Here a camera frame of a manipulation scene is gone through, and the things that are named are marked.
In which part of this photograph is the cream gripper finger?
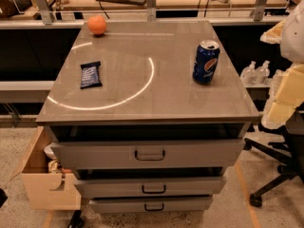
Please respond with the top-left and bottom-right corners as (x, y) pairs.
(260, 20), (285, 44)
(268, 64), (304, 123)

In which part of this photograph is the blue pepsi can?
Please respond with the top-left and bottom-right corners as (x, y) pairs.
(193, 40), (220, 84)

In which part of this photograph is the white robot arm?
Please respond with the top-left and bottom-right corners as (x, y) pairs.
(260, 0), (304, 125)

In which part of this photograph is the clear plastic bottle right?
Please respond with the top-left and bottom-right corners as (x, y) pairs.
(255, 60), (270, 84)

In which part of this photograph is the clear plastic bottle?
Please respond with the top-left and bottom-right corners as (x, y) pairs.
(240, 61), (256, 86)
(255, 60), (270, 84)

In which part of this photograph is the clear plastic bottle left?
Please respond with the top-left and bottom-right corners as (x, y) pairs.
(240, 61), (256, 86)

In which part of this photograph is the black office chair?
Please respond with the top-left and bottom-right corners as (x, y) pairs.
(243, 105), (304, 207)

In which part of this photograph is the top grey drawer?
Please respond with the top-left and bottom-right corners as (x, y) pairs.
(50, 139), (243, 169)

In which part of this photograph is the grey drawer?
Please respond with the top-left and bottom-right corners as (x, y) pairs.
(74, 177), (226, 199)
(50, 139), (243, 169)
(89, 196), (213, 214)

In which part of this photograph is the middle grey drawer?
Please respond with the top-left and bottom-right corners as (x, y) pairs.
(74, 177), (226, 199)

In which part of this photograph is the grey drawer cabinet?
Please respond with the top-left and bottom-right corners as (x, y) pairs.
(35, 20), (260, 215)

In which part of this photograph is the bottom grey drawer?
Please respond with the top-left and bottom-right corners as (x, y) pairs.
(89, 196), (213, 214)

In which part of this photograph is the orange fruit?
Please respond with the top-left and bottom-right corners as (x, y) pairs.
(87, 15), (106, 35)

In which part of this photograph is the dark blue snack bar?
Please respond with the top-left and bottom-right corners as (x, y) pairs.
(81, 61), (103, 89)

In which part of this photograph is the white bowl in box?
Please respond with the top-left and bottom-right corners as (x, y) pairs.
(44, 144), (56, 160)

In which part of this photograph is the cardboard box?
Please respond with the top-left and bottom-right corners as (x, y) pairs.
(12, 127), (81, 210)

